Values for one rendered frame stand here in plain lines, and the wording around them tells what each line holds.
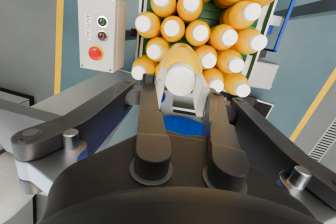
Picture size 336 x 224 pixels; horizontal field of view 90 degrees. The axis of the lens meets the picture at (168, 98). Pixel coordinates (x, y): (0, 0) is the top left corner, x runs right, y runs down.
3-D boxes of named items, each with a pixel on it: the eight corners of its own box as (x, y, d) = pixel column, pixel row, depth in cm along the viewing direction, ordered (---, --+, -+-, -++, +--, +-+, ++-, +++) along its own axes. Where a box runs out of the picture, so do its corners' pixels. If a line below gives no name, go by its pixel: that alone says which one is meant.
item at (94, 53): (90, 58, 48) (88, 59, 47) (89, 45, 47) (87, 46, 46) (102, 60, 48) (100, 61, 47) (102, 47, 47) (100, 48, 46)
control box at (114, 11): (95, 62, 59) (79, 67, 49) (95, -3, 52) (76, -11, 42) (123, 67, 59) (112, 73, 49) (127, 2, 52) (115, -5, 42)
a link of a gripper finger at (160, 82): (159, 110, 16) (151, 109, 16) (164, 88, 23) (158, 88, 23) (163, 80, 15) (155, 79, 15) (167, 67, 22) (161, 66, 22)
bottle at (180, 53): (195, 42, 39) (206, 49, 22) (195, 72, 41) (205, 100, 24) (164, 44, 40) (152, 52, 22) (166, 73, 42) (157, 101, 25)
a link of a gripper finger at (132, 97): (150, 109, 15) (116, 104, 15) (156, 91, 19) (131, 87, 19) (152, 93, 14) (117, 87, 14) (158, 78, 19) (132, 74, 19)
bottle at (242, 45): (224, 50, 63) (241, 57, 46) (225, 30, 61) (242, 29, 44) (244, 49, 63) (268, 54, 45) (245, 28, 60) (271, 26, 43)
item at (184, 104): (172, 99, 70) (171, 112, 58) (173, 94, 69) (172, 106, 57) (196, 103, 70) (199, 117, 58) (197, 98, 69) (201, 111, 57)
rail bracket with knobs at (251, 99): (220, 100, 71) (226, 110, 62) (225, 84, 69) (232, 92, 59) (243, 104, 71) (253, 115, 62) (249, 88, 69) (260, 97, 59)
